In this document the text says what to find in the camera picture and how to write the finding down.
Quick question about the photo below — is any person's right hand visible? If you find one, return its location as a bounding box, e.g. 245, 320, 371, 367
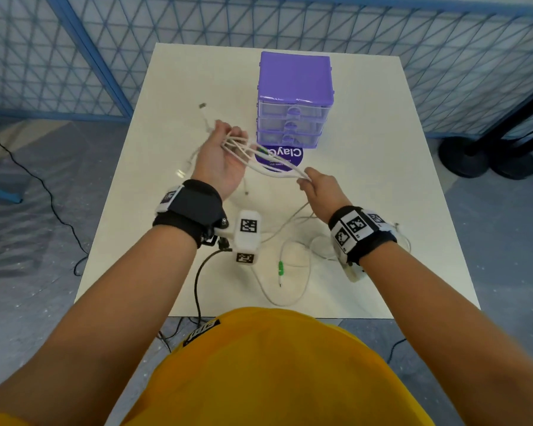
296, 167, 354, 225

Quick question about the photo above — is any person's left hand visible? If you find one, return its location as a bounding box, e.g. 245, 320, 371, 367
190, 120, 250, 201

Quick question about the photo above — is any white looped cable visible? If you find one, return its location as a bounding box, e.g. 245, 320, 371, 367
177, 102, 314, 196

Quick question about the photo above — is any person's right forearm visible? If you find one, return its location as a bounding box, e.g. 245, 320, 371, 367
359, 241, 533, 426

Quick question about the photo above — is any person's left forearm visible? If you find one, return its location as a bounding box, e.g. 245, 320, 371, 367
0, 224, 201, 426

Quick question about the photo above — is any round purple sticker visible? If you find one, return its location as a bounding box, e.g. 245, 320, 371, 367
254, 145, 304, 173

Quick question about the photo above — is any purple plastic drawer unit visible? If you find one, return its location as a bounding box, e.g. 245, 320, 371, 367
256, 51, 335, 150

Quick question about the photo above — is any black stanchion base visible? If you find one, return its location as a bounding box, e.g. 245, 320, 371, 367
489, 148, 533, 181
438, 136, 490, 179

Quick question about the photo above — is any blue mesh fence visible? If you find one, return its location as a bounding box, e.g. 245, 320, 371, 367
0, 0, 533, 140

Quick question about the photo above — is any yellow shirt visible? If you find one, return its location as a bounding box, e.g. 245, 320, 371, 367
121, 307, 437, 426

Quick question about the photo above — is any blue metal bar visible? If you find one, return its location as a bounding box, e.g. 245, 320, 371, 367
0, 182, 24, 205

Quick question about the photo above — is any black wrist strap with markers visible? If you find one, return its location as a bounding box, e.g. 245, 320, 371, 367
328, 206, 399, 267

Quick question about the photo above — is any white cable with green plug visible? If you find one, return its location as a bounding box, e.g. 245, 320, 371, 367
248, 201, 413, 308

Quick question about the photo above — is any white wrist camera with markers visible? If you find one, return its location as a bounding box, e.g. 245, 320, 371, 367
213, 209, 263, 266

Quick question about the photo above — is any black camera cable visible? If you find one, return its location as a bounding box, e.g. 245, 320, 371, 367
194, 247, 232, 328

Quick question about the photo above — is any short black floor cable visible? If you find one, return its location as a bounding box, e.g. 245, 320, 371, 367
386, 336, 409, 365

